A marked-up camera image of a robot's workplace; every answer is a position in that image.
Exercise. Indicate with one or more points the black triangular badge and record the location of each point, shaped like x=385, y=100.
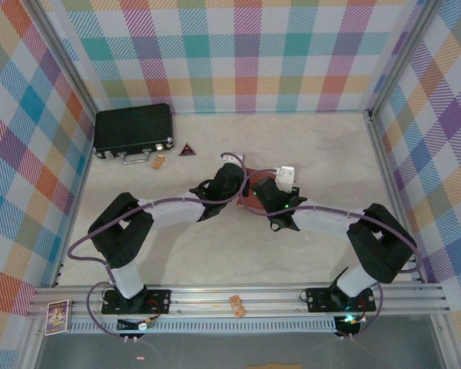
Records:
x=187, y=151

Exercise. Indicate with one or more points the pink paper box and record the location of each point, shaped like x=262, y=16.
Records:
x=249, y=201

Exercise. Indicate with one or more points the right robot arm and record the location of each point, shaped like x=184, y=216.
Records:
x=380, y=242

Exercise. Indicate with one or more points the black carrying case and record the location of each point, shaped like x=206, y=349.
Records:
x=132, y=127

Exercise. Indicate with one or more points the colourful printed card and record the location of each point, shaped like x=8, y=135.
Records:
x=57, y=318

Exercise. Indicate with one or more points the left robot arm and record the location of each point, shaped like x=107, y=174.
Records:
x=119, y=234

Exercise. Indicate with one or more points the black wiring connector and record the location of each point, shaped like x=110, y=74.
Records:
x=132, y=326
x=347, y=326

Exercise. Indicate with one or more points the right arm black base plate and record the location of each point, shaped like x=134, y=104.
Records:
x=319, y=300

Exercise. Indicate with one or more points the brown cardboard piece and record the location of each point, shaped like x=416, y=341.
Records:
x=274, y=366

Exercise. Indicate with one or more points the orange printed wooden block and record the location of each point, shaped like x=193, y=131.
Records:
x=237, y=306

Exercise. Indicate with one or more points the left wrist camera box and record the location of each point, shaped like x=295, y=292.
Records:
x=241, y=158

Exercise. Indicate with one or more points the aluminium mounting rail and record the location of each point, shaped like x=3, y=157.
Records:
x=215, y=298

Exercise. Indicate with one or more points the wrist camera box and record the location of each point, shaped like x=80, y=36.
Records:
x=285, y=175
x=241, y=158

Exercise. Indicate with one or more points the aluminium frame post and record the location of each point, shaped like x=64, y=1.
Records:
x=66, y=57
x=402, y=57

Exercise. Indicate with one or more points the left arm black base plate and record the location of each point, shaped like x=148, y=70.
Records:
x=157, y=301

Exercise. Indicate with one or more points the aluminium side rail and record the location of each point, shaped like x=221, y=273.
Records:
x=384, y=161
x=85, y=169

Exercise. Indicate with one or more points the small orange wooden block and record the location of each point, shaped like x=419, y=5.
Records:
x=158, y=161

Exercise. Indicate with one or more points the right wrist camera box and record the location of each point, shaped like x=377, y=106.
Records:
x=285, y=175

